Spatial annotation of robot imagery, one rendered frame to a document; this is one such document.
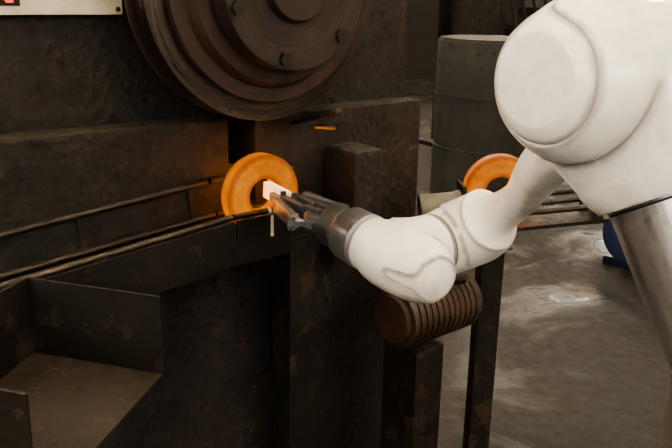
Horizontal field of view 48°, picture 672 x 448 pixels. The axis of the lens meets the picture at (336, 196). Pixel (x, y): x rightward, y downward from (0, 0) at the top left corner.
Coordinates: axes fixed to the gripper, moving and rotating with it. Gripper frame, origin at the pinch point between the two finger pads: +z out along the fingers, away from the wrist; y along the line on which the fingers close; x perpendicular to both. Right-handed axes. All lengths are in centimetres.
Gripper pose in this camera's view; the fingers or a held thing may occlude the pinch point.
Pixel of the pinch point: (276, 194)
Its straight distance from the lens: 137.9
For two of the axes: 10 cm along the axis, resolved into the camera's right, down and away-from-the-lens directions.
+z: -6.2, -3.0, 7.3
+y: 7.8, -1.5, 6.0
